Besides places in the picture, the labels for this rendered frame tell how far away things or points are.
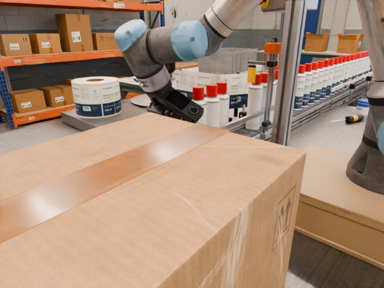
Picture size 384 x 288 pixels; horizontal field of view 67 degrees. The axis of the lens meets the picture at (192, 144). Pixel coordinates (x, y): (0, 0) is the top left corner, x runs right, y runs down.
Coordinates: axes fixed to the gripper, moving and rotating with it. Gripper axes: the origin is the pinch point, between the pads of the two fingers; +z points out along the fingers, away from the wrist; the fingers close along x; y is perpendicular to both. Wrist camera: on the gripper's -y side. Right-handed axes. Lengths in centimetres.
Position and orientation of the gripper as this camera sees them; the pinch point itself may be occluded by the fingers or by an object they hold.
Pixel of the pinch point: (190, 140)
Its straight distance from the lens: 83.5
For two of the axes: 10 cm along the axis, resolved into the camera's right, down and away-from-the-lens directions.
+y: -7.4, -2.5, 6.3
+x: -5.9, 7.0, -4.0
